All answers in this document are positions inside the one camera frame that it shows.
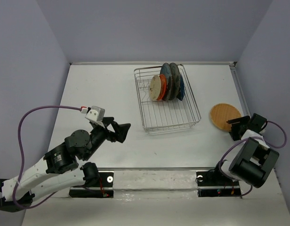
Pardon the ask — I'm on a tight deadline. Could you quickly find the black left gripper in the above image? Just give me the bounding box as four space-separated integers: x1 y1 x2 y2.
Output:
84 116 132 161

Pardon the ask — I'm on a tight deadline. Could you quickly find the woven tan round plate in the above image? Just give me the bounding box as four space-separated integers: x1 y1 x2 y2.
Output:
209 103 242 132

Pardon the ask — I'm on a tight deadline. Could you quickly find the cream floral plate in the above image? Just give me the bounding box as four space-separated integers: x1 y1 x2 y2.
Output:
149 75 161 101

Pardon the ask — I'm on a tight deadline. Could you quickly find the orange plate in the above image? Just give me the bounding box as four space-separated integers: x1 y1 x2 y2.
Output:
158 74 167 100

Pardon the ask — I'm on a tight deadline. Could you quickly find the dark blue leaf plate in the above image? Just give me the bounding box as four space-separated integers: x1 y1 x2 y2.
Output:
177 74 185 101

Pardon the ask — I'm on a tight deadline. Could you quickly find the teal blossom round plate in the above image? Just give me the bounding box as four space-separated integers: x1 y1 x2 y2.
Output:
160 63 173 101

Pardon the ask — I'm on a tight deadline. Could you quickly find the grey deer pattern plate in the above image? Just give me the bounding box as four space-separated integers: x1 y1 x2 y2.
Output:
169 63 181 100

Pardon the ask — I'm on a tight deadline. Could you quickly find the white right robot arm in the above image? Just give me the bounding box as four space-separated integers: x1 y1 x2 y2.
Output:
211 113 280 188

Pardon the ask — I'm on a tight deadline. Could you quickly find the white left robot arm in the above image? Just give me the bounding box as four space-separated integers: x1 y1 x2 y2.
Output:
0 117 131 212

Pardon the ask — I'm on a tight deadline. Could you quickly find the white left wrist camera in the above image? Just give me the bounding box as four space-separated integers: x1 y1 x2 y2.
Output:
81 106 105 127

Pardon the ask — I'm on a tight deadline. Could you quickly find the wire metal dish rack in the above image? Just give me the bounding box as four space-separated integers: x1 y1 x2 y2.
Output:
134 64 201 134

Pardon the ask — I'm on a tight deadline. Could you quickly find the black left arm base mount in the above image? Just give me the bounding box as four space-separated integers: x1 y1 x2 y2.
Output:
69 171 114 199

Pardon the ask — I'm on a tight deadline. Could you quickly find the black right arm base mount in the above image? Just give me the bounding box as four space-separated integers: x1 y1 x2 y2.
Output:
195 166 242 198

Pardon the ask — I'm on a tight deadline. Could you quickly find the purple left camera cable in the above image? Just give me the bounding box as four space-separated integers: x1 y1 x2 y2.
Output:
12 105 88 210

